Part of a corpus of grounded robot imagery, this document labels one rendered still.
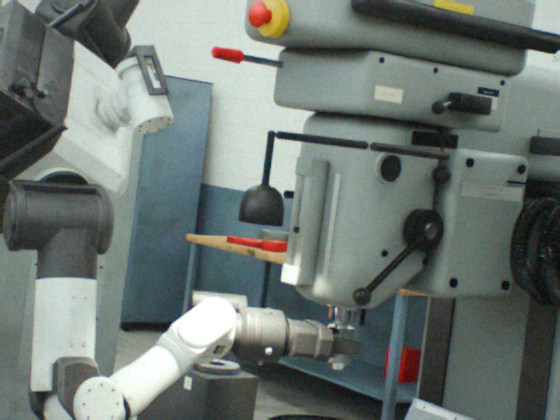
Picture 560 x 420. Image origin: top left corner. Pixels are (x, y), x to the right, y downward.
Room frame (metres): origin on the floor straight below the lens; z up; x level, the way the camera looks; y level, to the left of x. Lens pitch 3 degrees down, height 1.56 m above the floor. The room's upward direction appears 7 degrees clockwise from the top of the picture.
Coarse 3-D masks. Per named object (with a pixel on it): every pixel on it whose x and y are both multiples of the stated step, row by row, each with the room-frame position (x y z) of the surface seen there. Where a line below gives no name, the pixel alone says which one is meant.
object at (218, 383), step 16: (192, 368) 2.25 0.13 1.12; (208, 368) 2.22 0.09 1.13; (224, 368) 2.22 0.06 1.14; (176, 384) 2.25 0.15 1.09; (192, 384) 2.21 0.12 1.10; (208, 384) 2.18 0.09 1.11; (224, 384) 2.20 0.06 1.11; (240, 384) 2.22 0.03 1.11; (256, 384) 2.25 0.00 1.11; (160, 400) 2.28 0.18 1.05; (176, 400) 2.24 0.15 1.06; (192, 400) 2.20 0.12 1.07; (208, 400) 2.18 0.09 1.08; (224, 400) 2.20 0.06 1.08; (240, 400) 2.22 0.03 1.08; (144, 416) 2.32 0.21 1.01; (160, 416) 2.28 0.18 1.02; (176, 416) 2.24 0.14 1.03; (192, 416) 2.20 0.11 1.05; (208, 416) 2.18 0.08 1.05; (224, 416) 2.20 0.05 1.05; (240, 416) 2.23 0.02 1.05
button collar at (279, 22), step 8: (264, 0) 1.90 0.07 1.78; (272, 0) 1.88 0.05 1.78; (280, 0) 1.88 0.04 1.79; (272, 8) 1.88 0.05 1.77; (280, 8) 1.87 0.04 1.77; (272, 16) 1.88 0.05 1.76; (280, 16) 1.87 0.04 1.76; (288, 16) 1.87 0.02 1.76; (264, 24) 1.89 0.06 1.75; (272, 24) 1.88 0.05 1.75; (280, 24) 1.87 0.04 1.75; (264, 32) 1.89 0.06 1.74; (272, 32) 1.88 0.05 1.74; (280, 32) 1.88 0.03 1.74
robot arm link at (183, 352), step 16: (208, 304) 1.94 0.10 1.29; (224, 304) 1.94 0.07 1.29; (192, 320) 1.91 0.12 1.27; (208, 320) 1.92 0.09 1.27; (224, 320) 1.93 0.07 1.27; (176, 336) 1.89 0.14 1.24; (192, 336) 1.89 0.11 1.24; (208, 336) 1.90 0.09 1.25; (176, 352) 1.89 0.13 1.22; (192, 352) 1.88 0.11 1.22
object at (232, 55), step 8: (216, 48) 1.95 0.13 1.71; (224, 48) 1.95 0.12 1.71; (216, 56) 1.95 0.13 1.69; (224, 56) 1.95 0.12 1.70; (232, 56) 1.96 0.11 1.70; (240, 56) 1.97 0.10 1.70; (248, 56) 1.99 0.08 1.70; (256, 56) 2.00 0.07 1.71; (264, 64) 2.01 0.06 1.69; (272, 64) 2.02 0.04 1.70; (280, 64) 2.03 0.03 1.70
